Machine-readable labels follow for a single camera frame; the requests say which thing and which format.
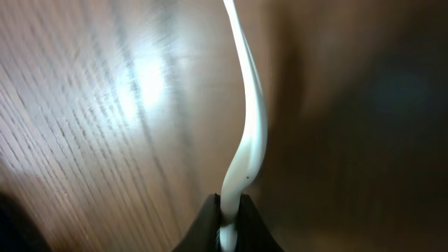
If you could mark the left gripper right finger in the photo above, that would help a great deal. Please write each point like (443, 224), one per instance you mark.
(252, 233)

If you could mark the white utensil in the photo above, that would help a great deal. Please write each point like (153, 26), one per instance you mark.
(250, 153)

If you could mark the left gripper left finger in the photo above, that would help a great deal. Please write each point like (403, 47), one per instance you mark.
(202, 236)

